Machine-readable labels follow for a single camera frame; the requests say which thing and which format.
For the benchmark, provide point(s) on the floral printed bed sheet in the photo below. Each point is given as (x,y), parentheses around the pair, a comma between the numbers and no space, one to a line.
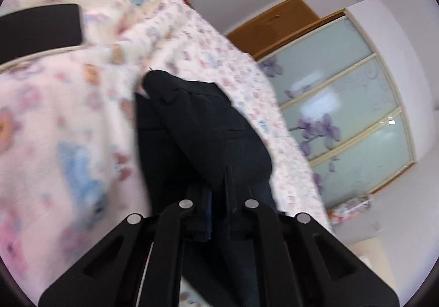
(68,111)

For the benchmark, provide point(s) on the patterned cloth bundle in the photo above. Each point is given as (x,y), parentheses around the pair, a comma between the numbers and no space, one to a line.
(349,209)

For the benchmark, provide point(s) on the brown wooden door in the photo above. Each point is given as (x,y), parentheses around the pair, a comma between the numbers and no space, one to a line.
(274,27)

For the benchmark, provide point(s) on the flower print glass wardrobe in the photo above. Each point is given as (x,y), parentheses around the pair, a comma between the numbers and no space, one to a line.
(343,94)

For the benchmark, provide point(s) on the dark navy pants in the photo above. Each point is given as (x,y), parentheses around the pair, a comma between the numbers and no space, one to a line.
(192,128)

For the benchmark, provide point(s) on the black rectangular panel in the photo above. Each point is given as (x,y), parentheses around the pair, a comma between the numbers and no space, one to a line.
(37,31)

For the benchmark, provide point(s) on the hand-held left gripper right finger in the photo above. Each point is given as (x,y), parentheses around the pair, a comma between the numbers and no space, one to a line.
(236,221)

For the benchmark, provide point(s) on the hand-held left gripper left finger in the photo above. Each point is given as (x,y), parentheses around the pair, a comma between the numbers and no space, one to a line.
(208,216)

